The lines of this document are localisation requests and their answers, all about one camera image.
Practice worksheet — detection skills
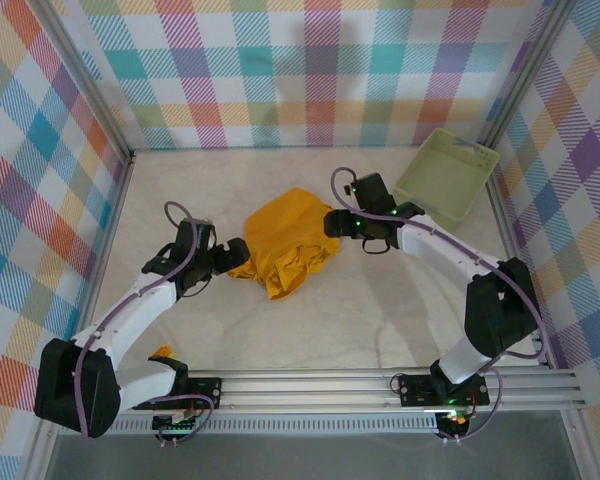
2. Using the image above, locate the yellow t-shirt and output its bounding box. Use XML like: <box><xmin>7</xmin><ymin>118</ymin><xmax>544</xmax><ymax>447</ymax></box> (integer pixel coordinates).
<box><xmin>227</xmin><ymin>187</ymin><xmax>341</xmax><ymax>301</ymax></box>

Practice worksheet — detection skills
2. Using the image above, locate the white table cloth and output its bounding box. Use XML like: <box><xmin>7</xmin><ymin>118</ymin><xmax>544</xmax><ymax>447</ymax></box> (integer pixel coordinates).
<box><xmin>79</xmin><ymin>146</ymin><xmax>551</xmax><ymax>374</ymax></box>

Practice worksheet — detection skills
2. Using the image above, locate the light green plastic bin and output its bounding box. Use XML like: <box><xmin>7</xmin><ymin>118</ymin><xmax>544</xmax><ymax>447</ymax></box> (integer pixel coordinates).
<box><xmin>392</xmin><ymin>127</ymin><xmax>501</xmax><ymax>234</ymax></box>

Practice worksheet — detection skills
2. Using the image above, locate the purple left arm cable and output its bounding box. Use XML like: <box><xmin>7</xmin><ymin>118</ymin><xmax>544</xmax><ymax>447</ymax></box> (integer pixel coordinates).
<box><xmin>77</xmin><ymin>201</ymin><xmax>216</xmax><ymax>448</ymax></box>

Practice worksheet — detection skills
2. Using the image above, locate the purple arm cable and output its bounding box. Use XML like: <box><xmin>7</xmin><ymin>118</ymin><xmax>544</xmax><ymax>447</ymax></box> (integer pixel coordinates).
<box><xmin>77</xmin><ymin>201</ymin><xmax>216</xmax><ymax>448</ymax></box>
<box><xmin>331</xmin><ymin>166</ymin><xmax>551</xmax><ymax>444</ymax></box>

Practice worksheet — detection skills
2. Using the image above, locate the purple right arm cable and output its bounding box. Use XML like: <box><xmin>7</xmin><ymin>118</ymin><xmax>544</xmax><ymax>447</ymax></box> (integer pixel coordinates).
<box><xmin>331</xmin><ymin>166</ymin><xmax>551</xmax><ymax>444</ymax></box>

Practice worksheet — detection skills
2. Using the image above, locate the aluminium frame side bar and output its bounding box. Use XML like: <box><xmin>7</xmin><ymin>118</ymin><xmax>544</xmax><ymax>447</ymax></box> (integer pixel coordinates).
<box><xmin>22</xmin><ymin>149</ymin><xmax>136</xmax><ymax>480</ymax></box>
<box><xmin>487</xmin><ymin>174</ymin><xmax>596</xmax><ymax>480</ymax></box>

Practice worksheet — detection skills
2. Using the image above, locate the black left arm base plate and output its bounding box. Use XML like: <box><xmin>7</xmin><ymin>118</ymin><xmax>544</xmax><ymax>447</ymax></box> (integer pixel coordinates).
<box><xmin>179</xmin><ymin>377</ymin><xmax>224</xmax><ymax>411</ymax></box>

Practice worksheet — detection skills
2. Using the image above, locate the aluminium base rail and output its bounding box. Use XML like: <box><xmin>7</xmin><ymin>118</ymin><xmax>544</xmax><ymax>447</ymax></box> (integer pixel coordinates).
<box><xmin>114</xmin><ymin>367</ymin><xmax>586</xmax><ymax>416</ymax></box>

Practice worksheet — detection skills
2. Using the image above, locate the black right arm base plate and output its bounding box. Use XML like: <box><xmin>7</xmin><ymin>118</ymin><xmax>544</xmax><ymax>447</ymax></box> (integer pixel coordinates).
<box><xmin>397</xmin><ymin>372</ymin><xmax>491</xmax><ymax>409</ymax></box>

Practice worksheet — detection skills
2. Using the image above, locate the grey slotted cable duct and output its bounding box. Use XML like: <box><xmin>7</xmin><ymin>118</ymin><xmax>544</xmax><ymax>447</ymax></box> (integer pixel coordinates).
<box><xmin>59</xmin><ymin>413</ymin><xmax>441</xmax><ymax>437</ymax></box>

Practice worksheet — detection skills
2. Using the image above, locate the aluminium frame post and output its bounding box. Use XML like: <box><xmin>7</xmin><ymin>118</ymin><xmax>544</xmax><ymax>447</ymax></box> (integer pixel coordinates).
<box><xmin>27</xmin><ymin>0</ymin><xmax>136</xmax><ymax>166</ymax></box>
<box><xmin>479</xmin><ymin>0</ymin><xmax>576</xmax><ymax>151</ymax></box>

